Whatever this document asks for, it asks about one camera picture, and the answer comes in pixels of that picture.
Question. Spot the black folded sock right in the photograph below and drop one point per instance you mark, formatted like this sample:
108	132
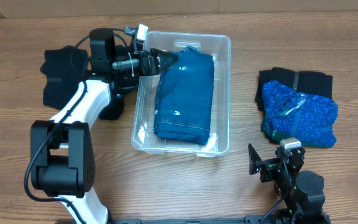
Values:
119	86

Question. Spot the black cloth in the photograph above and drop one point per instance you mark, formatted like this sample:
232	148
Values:
309	82

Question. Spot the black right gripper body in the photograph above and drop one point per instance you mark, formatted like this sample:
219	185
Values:
268	173

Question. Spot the clear plastic storage bin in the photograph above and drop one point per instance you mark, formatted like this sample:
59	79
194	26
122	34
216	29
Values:
219	47

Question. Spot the blue jeans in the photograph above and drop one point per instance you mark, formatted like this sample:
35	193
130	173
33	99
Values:
184	98

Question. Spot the black folded sock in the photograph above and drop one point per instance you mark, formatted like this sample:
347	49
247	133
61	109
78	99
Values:
62	68
119	86

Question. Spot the black folded sock left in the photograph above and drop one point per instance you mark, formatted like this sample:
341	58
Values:
62	68

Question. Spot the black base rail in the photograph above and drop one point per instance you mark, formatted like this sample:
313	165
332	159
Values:
179	221

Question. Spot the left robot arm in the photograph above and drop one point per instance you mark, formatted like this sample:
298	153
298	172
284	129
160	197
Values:
62	161

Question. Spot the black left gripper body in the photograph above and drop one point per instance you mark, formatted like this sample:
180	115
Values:
138	64

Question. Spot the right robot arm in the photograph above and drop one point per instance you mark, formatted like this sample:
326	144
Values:
301	192

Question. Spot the blue sparkly garment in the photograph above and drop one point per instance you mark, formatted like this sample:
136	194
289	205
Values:
289	114

